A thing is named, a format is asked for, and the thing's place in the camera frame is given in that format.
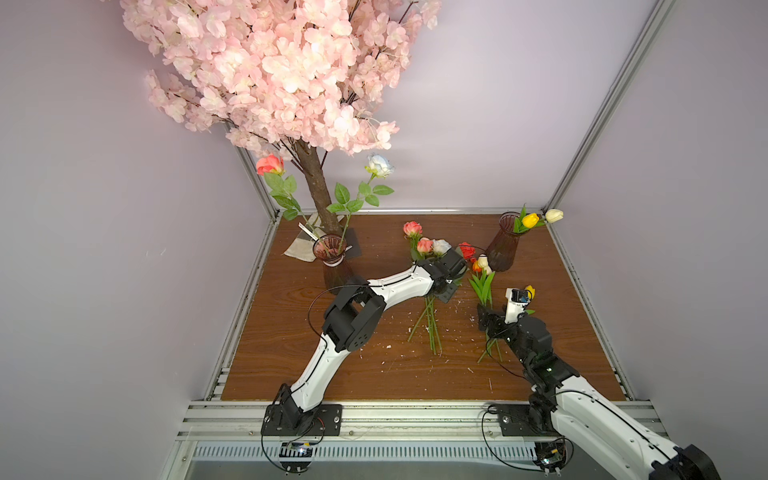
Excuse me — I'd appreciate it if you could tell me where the dark glass vase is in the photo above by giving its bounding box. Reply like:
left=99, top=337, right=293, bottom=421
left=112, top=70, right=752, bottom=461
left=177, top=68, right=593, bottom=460
left=312, top=234, right=354, bottom=294
left=485, top=211, right=521, bottom=272

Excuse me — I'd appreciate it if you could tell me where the pink cherry blossom tree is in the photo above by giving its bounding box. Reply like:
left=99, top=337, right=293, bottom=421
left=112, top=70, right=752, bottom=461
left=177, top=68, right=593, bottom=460
left=121, top=1, right=442, bottom=234

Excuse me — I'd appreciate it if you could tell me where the white tulip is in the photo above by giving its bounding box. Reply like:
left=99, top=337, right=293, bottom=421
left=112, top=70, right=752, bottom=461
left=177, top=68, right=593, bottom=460
left=536, top=209, right=564, bottom=227

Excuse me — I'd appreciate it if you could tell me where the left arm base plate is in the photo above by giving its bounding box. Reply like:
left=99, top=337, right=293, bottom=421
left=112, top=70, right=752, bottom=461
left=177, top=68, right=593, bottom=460
left=260, top=404, right=343, bottom=437

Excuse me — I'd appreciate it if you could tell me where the red rose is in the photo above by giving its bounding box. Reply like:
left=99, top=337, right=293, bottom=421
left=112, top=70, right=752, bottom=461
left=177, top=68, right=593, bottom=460
left=459, top=242, right=477, bottom=263

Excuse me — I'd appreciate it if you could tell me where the controller board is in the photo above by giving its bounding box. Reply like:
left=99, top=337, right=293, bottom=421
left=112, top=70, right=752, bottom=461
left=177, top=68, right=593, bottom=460
left=278, top=441, right=316, bottom=475
left=533, top=438, right=568, bottom=476

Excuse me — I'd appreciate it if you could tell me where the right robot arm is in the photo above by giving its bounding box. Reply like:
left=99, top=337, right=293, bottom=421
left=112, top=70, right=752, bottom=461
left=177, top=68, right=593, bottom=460
left=477, top=305, right=720, bottom=479

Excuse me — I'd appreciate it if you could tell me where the dark glass vase left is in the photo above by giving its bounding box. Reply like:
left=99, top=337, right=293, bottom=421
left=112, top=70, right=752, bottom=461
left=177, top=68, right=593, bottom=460
left=312, top=234, right=354, bottom=294

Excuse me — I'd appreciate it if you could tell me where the left controller board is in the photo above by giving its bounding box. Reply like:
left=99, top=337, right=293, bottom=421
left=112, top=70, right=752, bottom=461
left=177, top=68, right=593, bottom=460
left=278, top=441, right=316, bottom=475

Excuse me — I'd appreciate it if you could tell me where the pink rose far left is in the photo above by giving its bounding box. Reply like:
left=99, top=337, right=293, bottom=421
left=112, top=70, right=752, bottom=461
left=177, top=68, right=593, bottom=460
left=403, top=221, right=424, bottom=261

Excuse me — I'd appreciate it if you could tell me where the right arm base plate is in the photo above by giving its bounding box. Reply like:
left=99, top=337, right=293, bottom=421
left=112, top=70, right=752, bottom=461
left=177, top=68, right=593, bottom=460
left=494, top=403, right=556, bottom=437

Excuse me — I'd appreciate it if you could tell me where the white rose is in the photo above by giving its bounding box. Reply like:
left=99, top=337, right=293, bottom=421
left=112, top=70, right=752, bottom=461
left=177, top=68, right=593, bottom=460
left=432, top=239, right=452, bottom=257
left=327, top=154, right=394, bottom=245

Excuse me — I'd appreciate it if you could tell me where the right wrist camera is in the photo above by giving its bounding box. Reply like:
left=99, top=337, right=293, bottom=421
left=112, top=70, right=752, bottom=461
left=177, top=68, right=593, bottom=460
left=504, top=288, right=534, bottom=324

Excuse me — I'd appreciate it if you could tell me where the right controller board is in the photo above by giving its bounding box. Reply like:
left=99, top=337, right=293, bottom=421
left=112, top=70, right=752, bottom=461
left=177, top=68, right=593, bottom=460
left=533, top=438, right=568, bottom=476

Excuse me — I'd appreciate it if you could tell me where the pink orange rose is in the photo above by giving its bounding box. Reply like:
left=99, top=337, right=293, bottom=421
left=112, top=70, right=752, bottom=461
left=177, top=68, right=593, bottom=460
left=256, top=155, right=303, bottom=221

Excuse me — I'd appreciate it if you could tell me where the pink rose middle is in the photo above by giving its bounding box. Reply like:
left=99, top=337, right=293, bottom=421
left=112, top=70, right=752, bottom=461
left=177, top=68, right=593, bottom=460
left=416, top=237, right=434, bottom=259

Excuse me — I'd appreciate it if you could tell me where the beige paper sheet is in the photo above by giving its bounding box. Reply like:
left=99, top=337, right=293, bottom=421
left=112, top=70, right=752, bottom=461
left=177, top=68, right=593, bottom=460
left=283, top=213, right=326, bottom=263

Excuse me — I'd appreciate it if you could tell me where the dark glass vase right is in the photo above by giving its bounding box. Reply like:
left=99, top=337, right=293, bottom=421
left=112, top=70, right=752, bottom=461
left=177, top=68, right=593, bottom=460
left=485, top=211, right=521, bottom=272

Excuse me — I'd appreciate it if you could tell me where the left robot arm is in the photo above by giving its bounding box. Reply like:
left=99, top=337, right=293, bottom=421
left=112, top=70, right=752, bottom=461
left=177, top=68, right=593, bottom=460
left=269, top=249, right=467, bottom=428

